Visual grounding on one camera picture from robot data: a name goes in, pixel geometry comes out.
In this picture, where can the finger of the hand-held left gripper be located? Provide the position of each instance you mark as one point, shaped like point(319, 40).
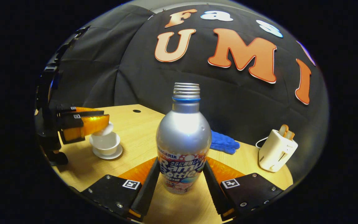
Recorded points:
point(89, 126)
point(73, 111)

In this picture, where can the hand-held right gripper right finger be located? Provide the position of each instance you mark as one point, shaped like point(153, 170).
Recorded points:
point(213, 189)

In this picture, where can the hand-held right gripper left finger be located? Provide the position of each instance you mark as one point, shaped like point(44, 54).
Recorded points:
point(146, 189)

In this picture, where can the white teacup lid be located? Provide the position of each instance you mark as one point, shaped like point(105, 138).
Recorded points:
point(106, 130)

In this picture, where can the white teacup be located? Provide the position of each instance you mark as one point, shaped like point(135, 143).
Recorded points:
point(106, 144)

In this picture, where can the silver water bottle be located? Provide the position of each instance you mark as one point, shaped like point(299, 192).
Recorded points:
point(183, 133)

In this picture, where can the white saucer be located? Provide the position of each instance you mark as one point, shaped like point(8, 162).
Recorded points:
point(117, 154)

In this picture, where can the blue towel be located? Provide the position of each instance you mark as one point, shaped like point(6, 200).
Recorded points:
point(224, 143)

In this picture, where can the white toaster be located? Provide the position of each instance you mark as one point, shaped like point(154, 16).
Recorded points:
point(275, 152)

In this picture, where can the toast slice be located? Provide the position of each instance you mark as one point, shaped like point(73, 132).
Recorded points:
point(283, 130)
point(291, 135)

